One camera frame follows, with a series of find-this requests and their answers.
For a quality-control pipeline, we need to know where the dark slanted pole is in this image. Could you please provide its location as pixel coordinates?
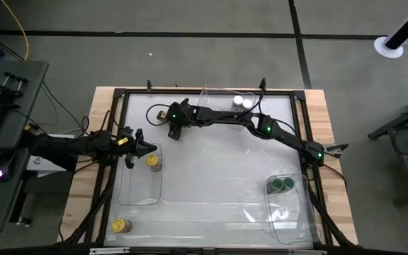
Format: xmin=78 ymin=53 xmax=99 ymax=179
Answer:
xmin=383 ymin=0 xmax=408 ymax=50

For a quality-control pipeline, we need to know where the white round floor base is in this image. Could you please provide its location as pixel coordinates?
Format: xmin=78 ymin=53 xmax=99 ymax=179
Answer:
xmin=373 ymin=35 xmax=404 ymax=60

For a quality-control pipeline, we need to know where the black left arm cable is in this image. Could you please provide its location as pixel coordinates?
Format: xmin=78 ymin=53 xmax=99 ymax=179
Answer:
xmin=96 ymin=109 xmax=122 ymax=135

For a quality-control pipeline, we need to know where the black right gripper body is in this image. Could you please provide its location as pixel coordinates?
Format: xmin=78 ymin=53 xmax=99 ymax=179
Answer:
xmin=166 ymin=98 xmax=193 ymax=128

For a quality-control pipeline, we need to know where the black clamp tool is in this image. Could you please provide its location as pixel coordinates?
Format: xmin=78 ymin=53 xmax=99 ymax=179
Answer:
xmin=0 ymin=72 xmax=28 ymax=107

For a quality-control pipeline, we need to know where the black computer mouse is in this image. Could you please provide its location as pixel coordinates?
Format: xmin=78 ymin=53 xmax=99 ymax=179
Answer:
xmin=0 ymin=152 xmax=17 ymax=183

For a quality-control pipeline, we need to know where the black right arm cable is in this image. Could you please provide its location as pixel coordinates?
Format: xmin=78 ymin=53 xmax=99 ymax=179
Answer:
xmin=145 ymin=103 xmax=172 ymax=126

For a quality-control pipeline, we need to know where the silver metal bracket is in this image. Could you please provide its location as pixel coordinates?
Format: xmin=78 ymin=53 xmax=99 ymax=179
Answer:
xmin=89 ymin=246 xmax=130 ymax=255
xmin=288 ymin=249 xmax=327 ymax=255

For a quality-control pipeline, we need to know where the yellow floor cable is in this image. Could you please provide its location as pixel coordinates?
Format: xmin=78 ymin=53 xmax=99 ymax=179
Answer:
xmin=0 ymin=0 xmax=30 ymax=62

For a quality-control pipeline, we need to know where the clear plastic bin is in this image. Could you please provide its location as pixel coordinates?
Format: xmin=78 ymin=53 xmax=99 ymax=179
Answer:
xmin=263 ymin=173 xmax=322 ymax=246
xmin=117 ymin=143 xmax=164 ymax=206
xmin=198 ymin=84 xmax=259 ymax=131

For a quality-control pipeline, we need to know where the black floor cable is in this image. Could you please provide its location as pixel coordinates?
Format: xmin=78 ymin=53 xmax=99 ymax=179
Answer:
xmin=40 ymin=81 xmax=89 ymax=135

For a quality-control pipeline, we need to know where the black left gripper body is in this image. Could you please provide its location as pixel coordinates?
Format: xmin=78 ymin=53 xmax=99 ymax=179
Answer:
xmin=120 ymin=126 xmax=145 ymax=157

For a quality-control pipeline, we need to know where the white paper sheet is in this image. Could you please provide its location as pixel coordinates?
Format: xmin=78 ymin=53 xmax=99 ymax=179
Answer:
xmin=25 ymin=133 xmax=76 ymax=178

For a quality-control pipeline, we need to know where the grey desk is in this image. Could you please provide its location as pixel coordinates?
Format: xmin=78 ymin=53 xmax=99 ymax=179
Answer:
xmin=0 ymin=59 xmax=49 ymax=237

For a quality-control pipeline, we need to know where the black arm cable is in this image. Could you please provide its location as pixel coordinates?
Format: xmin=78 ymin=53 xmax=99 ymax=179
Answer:
xmin=145 ymin=103 xmax=172 ymax=126
xmin=96 ymin=109 xmax=122 ymax=135

